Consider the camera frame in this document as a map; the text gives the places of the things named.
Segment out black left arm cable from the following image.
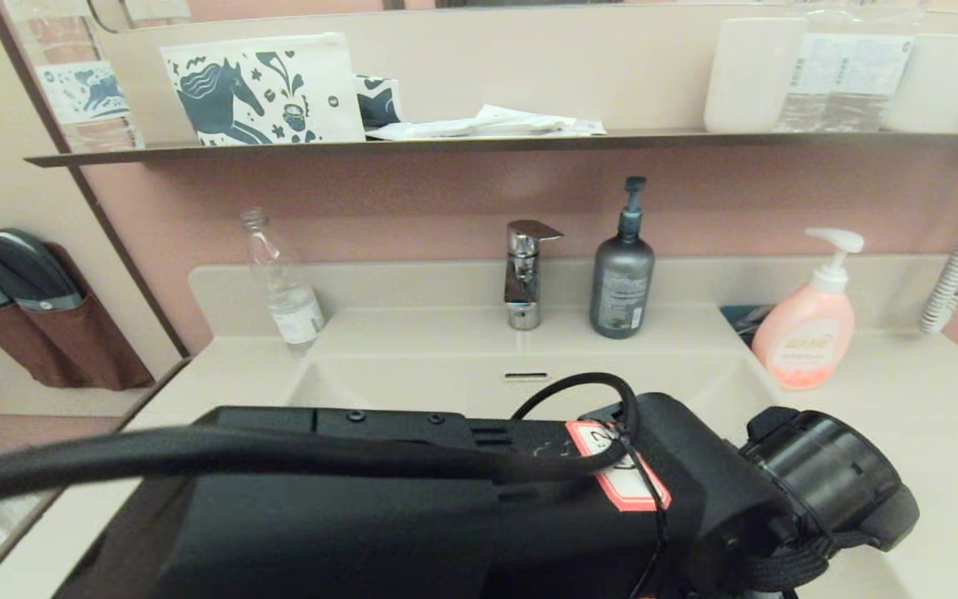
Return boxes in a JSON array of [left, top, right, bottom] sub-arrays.
[[0, 372, 642, 512]]

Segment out clear bottle horse label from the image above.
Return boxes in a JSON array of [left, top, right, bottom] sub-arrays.
[[5, 0, 146, 151]]

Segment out dark grey pump bottle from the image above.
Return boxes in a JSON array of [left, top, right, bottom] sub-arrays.
[[589, 176, 656, 339]]

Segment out brown slipper holder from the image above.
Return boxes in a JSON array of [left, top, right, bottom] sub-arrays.
[[0, 301, 64, 389], [17, 243, 156, 390]]

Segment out chrome faucet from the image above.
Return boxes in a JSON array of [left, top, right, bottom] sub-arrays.
[[504, 220, 565, 331]]

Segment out beige sink basin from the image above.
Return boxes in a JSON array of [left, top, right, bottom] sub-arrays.
[[284, 351, 916, 599]]

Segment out clear labelled water bottle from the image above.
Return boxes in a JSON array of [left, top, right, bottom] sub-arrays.
[[777, 0, 917, 134]]

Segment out clear empty plastic bottle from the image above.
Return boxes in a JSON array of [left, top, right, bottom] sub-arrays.
[[240, 206, 327, 346]]

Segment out dark metal wall shelf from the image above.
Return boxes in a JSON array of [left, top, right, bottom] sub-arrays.
[[26, 131, 958, 167]]

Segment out white cup without handle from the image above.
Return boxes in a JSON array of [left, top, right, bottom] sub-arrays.
[[704, 18, 811, 134]]

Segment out white paper packets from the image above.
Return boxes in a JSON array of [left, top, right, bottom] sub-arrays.
[[367, 104, 607, 140]]

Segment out white horse print pouch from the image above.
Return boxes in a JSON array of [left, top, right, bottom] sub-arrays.
[[160, 32, 368, 146]]

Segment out pink soap pump bottle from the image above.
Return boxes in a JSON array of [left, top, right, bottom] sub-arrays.
[[752, 228, 865, 390]]

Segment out white mug with handle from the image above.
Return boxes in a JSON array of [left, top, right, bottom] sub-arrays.
[[889, 33, 958, 136]]

